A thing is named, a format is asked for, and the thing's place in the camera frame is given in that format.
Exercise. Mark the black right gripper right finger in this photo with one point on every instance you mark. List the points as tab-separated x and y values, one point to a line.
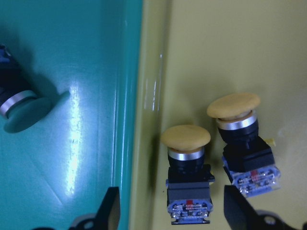
239	213

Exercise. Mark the green push button switch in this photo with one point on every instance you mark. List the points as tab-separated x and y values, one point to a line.
22	101

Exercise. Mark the green plastic tray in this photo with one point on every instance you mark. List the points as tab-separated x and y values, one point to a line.
83	56

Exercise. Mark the yellow plastic tray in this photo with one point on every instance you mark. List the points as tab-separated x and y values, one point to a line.
192	53

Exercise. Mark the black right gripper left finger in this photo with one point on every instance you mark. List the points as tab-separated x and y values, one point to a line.
108	215

